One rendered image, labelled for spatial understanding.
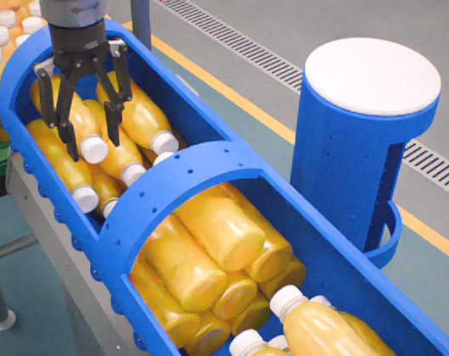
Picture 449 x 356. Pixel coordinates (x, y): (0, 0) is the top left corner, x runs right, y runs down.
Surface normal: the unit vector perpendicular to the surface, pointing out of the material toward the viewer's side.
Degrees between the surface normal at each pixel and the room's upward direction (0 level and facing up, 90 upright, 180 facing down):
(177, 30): 0
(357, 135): 90
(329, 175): 90
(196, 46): 0
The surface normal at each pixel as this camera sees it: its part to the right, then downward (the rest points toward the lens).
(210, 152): 0.16, -0.79
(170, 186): -0.25, -0.59
